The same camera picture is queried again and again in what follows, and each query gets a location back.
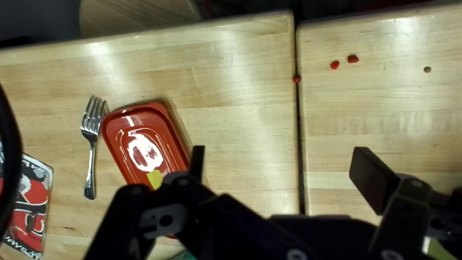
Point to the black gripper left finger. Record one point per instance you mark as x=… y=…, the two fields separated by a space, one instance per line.
x=196 y=162

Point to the red rectangular plastic lid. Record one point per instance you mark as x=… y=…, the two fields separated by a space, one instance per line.
x=144 y=142

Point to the red black printed booklet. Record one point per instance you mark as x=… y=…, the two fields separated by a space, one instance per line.
x=27 y=224

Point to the silver metal fork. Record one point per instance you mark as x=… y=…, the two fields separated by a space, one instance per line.
x=89 y=129

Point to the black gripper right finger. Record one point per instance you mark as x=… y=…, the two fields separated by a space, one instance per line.
x=372 y=178

